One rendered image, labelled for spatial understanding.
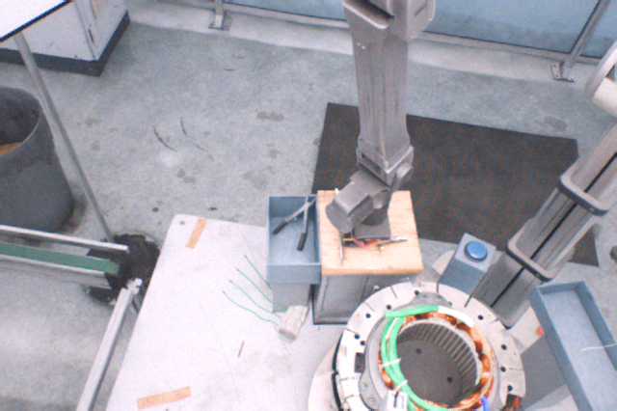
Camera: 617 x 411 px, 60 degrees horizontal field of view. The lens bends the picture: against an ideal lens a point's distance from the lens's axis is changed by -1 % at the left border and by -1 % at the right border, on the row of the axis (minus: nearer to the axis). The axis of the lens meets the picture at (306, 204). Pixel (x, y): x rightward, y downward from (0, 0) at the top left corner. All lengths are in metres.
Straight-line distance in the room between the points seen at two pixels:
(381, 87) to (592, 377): 0.74
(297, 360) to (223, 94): 1.88
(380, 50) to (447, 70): 2.62
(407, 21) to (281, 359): 0.91
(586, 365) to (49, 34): 2.67
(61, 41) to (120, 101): 0.40
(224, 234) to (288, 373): 0.40
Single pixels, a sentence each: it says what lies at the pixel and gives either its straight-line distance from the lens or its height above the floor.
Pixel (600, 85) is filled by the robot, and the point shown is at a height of 1.42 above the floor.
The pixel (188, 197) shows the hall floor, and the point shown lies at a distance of 2.47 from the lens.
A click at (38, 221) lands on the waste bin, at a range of 2.40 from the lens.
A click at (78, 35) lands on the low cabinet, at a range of 2.94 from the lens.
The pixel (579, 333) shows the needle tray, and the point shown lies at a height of 1.03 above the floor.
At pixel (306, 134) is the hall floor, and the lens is 2.69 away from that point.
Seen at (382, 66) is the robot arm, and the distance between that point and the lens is 0.61.
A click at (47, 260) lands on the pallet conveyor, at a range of 1.51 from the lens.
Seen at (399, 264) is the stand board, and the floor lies 1.07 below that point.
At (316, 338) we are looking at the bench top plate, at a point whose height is 0.78.
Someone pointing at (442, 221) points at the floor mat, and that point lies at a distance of 2.48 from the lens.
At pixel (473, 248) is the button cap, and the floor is 1.04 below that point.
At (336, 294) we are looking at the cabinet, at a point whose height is 0.93.
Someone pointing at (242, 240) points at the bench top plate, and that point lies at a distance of 1.41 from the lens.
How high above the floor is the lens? 1.99
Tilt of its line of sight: 55 degrees down
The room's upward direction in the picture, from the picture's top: 6 degrees clockwise
